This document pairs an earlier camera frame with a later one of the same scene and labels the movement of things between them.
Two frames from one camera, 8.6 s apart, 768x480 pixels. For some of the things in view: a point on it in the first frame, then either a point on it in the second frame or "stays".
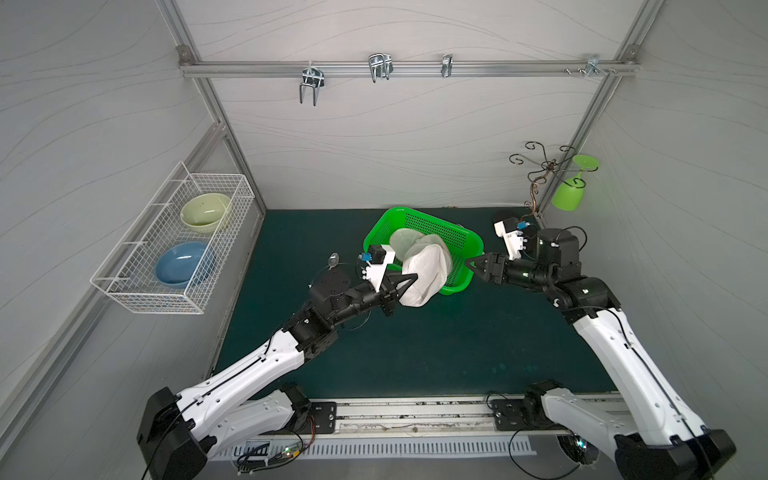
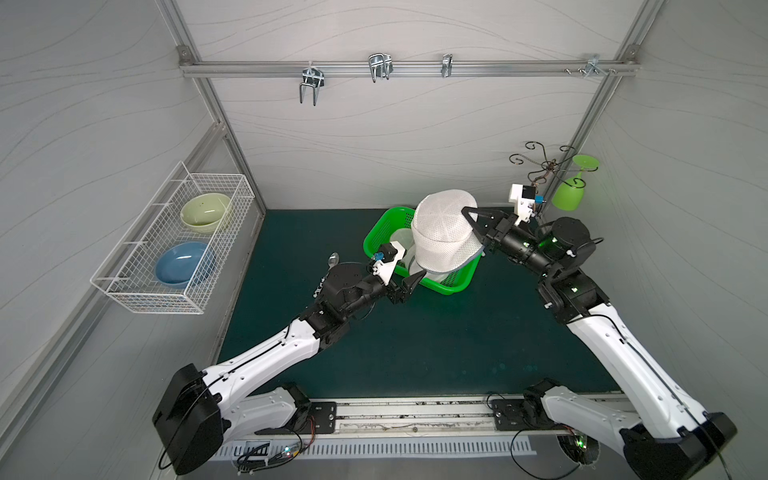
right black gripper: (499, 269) → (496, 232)
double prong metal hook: (312, 77) stays
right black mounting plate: (508, 414) stays
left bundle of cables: (244, 467) stays
